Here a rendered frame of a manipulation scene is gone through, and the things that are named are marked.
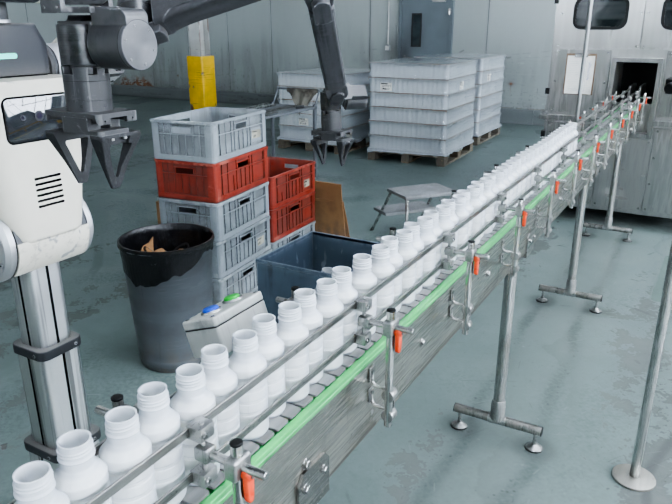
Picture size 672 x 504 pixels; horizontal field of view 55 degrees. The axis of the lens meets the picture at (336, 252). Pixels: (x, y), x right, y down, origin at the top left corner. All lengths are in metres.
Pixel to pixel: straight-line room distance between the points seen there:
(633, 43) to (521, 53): 5.96
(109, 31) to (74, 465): 0.49
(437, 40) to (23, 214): 10.87
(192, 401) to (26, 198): 0.63
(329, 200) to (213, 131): 1.49
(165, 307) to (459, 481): 1.50
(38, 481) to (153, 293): 2.37
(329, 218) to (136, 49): 4.08
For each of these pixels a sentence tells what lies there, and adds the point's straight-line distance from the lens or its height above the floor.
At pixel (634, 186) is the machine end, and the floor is 0.35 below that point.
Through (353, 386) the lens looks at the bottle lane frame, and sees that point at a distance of 1.22.
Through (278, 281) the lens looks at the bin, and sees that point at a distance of 1.87.
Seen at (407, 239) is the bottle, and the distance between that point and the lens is 1.41.
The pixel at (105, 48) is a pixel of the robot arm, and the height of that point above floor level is 1.57.
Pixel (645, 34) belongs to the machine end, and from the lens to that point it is 5.69.
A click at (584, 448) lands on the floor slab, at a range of 2.86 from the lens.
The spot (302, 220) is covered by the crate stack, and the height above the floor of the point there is 0.27.
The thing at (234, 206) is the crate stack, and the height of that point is 0.61.
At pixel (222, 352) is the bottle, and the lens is 0.94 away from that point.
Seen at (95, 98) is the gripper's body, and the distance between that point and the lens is 0.88.
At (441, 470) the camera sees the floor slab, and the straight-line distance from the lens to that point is 2.61.
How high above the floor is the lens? 1.59
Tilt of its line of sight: 19 degrees down
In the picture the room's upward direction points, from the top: straight up
